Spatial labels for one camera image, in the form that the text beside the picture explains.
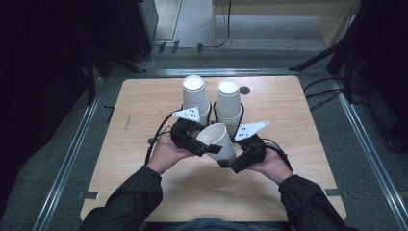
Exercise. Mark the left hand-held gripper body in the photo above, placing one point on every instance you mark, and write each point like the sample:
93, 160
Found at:
184, 131

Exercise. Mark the person's torso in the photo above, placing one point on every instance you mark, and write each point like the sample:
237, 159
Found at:
205, 225

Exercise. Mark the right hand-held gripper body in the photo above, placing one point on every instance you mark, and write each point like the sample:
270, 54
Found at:
251, 152

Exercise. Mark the black cabinet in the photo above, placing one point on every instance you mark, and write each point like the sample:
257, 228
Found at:
138, 29

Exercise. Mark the person's right hand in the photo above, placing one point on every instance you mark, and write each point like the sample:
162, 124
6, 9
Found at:
274, 166

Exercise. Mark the stack of white cups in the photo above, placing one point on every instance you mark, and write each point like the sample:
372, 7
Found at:
228, 102
194, 96

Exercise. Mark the person's left hand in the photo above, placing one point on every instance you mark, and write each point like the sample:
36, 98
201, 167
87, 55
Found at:
166, 154

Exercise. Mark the black metal stand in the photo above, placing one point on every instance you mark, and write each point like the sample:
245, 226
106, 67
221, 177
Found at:
93, 73

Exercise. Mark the light wooden shelf unit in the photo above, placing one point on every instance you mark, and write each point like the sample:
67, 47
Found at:
332, 25

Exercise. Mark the grey table bracket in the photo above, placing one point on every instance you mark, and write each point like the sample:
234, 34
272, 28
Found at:
88, 195
335, 192

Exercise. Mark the white paper cup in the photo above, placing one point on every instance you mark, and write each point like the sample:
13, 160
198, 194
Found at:
221, 138

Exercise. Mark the metal floor rail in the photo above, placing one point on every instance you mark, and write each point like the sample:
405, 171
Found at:
69, 160
218, 71
369, 147

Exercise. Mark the dark round table grommet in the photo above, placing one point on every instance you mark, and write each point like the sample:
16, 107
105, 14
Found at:
244, 90

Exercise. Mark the black tripod stand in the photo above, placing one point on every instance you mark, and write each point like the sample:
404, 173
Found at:
314, 59

